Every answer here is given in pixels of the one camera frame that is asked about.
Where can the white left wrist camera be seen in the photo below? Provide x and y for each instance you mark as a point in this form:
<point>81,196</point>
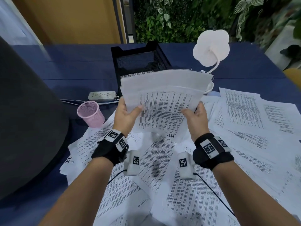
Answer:
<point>132,164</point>

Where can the dark green potted plant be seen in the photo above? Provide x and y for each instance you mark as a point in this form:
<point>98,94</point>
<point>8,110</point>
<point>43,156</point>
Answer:
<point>291,51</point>

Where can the pale blue round pad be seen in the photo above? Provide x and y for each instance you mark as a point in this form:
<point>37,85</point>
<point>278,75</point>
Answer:
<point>214,94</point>

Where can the black mesh tiered tray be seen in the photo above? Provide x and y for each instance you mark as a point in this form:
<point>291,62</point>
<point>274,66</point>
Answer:
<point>131,63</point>

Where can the pile of printed papers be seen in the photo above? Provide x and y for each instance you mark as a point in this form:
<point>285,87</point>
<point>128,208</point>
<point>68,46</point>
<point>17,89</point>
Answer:
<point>247,138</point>

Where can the green plant wall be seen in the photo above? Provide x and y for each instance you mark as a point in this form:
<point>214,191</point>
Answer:
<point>176,21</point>

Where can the black right wristband with markers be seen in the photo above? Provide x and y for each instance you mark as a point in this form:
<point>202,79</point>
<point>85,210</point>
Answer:
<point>214,160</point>

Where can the white flower-shaped desk lamp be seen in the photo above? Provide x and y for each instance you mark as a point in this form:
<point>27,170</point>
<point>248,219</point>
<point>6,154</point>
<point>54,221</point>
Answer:
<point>211,47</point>

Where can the person's right forearm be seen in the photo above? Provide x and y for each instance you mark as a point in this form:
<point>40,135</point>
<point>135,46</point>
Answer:
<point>249,197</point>

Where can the large black chair back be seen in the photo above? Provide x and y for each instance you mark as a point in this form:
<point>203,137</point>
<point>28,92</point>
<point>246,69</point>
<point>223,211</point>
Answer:
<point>28,127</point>

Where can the person's left hand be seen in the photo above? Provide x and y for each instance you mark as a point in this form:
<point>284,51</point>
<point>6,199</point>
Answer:
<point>124,120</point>

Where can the black wristband with markers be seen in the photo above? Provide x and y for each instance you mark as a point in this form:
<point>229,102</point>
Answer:
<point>105,150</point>
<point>214,160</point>

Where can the dark metal door frame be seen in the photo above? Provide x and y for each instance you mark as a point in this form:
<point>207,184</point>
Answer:
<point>127,21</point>

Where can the black left wristband with markers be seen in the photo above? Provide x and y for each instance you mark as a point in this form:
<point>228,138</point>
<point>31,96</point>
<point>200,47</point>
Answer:
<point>105,150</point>

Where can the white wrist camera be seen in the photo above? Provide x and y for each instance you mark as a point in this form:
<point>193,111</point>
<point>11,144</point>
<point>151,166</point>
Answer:
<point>185,167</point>
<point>132,164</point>

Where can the printed paper sheet bundle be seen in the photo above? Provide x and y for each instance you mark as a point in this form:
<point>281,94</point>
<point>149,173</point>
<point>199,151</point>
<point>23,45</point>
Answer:
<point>164,103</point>

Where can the white power strip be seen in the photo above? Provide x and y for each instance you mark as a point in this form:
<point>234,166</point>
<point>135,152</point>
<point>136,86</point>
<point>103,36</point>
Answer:
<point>102,95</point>

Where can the white column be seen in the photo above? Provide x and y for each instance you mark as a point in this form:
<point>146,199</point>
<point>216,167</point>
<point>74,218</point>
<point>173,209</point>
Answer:
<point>275,47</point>

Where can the person's right hand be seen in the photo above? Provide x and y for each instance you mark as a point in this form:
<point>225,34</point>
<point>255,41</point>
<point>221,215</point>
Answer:
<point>198,124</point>

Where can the pink mesh cup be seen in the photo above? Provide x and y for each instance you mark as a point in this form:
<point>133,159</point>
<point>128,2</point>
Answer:
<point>90,117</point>

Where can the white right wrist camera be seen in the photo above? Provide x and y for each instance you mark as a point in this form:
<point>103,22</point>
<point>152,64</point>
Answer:
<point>185,167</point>

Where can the person's left forearm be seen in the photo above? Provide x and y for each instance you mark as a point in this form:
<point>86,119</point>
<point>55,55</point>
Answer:
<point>77,197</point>

